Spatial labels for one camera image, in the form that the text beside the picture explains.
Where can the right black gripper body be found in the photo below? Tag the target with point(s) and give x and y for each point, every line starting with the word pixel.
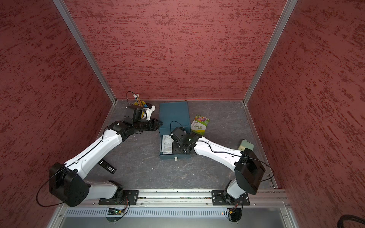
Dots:
pixel 178 147

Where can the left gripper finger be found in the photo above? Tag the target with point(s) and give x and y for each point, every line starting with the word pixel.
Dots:
pixel 154 128
pixel 157 122

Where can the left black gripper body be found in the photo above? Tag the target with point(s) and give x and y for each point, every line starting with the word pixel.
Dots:
pixel 142 125

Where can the teal three-drawer cabinet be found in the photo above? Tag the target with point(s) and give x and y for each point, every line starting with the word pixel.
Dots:
pixel 174 114

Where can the white label seed bag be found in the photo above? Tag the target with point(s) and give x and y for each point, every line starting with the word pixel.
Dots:
pixel 167 145

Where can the green flower seed bag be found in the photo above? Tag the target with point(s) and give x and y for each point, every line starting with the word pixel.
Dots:
pixel 199 124

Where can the teal drawer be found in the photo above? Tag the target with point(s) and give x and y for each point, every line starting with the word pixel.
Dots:
pixel 172 156

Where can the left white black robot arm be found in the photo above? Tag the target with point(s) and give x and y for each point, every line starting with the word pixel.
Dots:
pixel 66 181

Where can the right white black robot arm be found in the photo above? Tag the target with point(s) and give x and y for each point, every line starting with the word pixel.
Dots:
pixel 248 169

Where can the yellow pencil cup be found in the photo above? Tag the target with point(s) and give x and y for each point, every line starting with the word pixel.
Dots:
pixel 142 104

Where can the black tag with label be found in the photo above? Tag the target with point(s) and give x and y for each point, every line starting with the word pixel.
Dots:
pixel 107 166

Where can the green cream pencil sharpener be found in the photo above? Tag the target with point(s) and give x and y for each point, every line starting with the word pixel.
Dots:
pixel 245 145

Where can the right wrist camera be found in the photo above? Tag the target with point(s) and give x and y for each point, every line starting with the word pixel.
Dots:
pixel 180 136

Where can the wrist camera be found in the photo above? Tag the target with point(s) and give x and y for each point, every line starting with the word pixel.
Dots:
pixel 149 109
pixel 180 136

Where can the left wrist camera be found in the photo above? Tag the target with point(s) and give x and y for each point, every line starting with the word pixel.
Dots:
pixel 149 109

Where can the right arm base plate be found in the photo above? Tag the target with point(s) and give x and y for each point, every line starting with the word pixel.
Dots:
pixel 229 198

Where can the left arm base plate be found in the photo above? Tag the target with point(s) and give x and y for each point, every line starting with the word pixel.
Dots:
pixel 121 197

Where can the aluminium front rail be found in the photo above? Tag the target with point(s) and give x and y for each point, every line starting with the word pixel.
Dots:
pixel 182 204

